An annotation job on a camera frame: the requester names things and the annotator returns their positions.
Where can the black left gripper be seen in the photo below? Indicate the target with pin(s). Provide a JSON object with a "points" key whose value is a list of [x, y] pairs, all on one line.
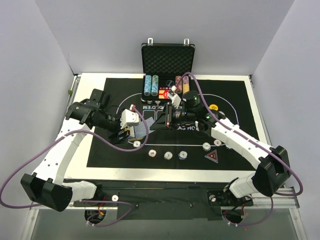
{"points": [[123, 134]]}

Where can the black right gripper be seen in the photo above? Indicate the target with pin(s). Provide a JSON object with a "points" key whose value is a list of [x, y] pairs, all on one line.
{"points": [[169, 115]]}

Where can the blue playing card deck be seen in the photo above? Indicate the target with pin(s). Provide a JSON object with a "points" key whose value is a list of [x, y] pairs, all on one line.
{"points": [[135, 133]]}

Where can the yellow big blind button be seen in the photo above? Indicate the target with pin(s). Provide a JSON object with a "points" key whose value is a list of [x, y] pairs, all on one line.
{"points": [[214, 107]]}

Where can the grey chip stack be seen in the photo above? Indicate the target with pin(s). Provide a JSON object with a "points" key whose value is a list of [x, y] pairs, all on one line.
{"points": [[168, 155]]}

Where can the red chip stack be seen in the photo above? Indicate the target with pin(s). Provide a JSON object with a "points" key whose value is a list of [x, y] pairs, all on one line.
{"points": [[152, 153]]}

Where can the blue chip stack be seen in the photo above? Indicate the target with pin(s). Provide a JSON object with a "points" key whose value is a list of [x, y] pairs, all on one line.
{"points": [[182, 155]]}

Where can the red triangular dealer marker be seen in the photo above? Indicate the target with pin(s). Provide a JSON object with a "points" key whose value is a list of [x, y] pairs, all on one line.
{"points": [[212, 156]]}

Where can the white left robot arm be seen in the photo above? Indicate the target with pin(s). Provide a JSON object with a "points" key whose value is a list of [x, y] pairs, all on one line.
{"points": [[46, 184]]}

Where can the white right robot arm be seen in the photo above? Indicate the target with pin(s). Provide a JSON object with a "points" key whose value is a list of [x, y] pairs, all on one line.
{"points": [[270, 163]]}

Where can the red playing card box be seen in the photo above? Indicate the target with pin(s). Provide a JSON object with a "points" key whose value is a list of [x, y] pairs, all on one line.
{"points": [[163, 93]]}

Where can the black dealer button in case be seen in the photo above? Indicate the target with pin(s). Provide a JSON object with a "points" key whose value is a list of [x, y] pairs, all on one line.
{"points": [[170, 83]]}

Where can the dark red chip row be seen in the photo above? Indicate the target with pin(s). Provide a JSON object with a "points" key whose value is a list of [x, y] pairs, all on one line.
{"points": [[178, 84]]}

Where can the green grey chip row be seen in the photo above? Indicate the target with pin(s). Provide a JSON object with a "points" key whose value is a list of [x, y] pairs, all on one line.
{"points": [[154, 85]]}

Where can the light blue chip row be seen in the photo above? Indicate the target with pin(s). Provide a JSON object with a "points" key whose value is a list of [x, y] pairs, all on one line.
{"points": [[147, 85]]}

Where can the purple and orange chip row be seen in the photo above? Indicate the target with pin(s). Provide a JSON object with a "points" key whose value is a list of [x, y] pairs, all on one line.
{"points": [[185, 85]]}

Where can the black aluminium poker case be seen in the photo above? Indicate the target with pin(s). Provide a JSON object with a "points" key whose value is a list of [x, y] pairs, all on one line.
{"points": [[167, 60]]}

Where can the black poker felt mat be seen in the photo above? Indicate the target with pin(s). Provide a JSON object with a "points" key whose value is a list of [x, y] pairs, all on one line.
{"points": [[232, 99]]}

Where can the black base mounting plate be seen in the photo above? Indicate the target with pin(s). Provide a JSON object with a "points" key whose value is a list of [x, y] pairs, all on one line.
{"points": [[167, 212]]}

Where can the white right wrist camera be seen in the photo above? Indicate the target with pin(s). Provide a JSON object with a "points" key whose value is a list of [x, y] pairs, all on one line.
{"points": [[174, 97]]}

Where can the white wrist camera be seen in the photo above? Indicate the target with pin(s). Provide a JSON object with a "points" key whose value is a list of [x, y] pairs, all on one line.
{"points": [[128, 119], [174, 97]]}

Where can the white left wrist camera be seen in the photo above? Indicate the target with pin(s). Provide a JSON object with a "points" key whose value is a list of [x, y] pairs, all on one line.
{"points": [[128, 119]]}

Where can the aluminium front rail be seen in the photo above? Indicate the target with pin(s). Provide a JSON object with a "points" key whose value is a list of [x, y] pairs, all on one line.
{"points": [[212, 197]]}

